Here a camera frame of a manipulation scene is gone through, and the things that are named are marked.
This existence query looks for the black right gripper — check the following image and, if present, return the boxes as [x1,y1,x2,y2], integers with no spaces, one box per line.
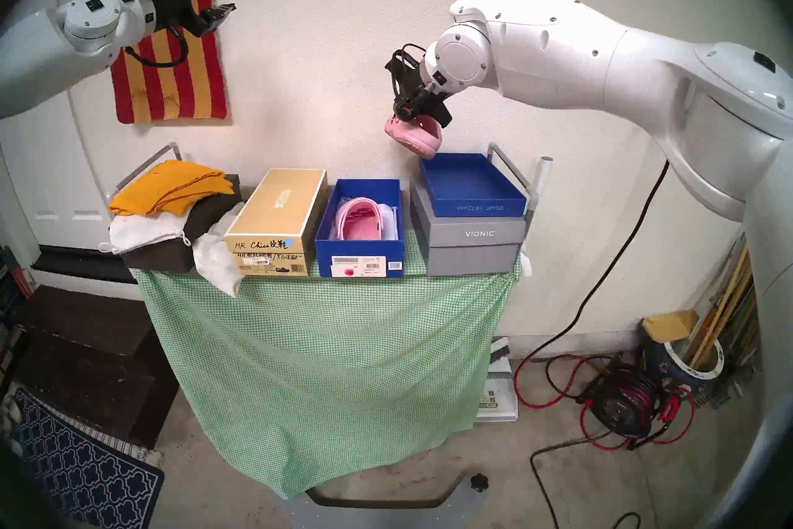
[385,44,453,129]

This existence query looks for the pink clog shoe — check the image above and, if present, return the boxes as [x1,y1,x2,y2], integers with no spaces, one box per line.
[335,197,385,241]
[385,114,444,153]

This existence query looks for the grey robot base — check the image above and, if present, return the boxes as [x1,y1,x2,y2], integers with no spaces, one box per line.
[273,472,490,529]

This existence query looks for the blue shoe box lid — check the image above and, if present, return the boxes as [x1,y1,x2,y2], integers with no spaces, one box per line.
[419,153,528,218]

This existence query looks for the grey Vionic shoe box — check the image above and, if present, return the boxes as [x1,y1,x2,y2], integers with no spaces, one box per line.
[409,174,527,277]

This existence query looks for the open blue shoe box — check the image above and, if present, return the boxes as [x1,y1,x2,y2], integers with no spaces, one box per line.
[315,179,406,279]

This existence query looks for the gold shoe box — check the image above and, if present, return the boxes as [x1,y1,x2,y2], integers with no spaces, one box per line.
[224,168,329,276]

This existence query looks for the white box stack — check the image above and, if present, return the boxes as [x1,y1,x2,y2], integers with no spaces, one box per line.
[474,337,519,423]

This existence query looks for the red yellow striped flag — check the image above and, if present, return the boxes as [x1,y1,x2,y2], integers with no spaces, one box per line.
[102,0,227,124]

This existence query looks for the orange cloth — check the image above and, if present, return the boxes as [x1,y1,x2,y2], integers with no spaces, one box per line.
[109,160,236,217]

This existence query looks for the white panel door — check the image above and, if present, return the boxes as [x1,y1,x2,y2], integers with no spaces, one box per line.
[0,0,118,253]

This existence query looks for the crumpled white cloth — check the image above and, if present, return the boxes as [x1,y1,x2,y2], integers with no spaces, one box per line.
[192,218,248,298]

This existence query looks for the green checkered tablecloth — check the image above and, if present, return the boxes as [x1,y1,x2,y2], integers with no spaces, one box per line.
[133,230,524,500]

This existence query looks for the yellow dustpan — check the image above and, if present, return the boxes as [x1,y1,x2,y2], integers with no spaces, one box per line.
[642,311,699,344]

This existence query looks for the blue white ceramic pot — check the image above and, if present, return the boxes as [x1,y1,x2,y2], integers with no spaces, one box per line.
[644,336,725,404]

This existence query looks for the wooden sticks bundle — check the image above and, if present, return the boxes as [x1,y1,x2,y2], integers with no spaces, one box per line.
[688,236,763,373]

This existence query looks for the dark wooden step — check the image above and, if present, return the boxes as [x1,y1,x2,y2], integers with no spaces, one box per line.
[12,249,180,451]

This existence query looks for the blue patterned rug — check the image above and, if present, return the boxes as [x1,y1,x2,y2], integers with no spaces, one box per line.
[0,388,165,529]

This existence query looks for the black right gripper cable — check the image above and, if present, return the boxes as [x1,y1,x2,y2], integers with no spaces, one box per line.
[387,43,428,101]

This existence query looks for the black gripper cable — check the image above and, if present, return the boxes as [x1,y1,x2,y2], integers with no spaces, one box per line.
[387,43,428,101]
[124,29,190,68]

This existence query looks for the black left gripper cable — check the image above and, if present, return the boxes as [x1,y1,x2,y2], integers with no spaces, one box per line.
[124,29,190,68]

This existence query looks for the grey cart handle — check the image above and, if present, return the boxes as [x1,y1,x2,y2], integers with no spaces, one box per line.
[487,142,552,223]
[113,142,183,200]

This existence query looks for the white drawstring dust bag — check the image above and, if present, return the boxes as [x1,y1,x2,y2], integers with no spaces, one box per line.
[99,210,193,254]

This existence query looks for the black cable along wall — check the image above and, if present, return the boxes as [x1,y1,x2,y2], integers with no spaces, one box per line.
[517,159,671,362]

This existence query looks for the black floor cable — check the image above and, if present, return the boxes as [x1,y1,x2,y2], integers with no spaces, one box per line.
[530,438,642,529]

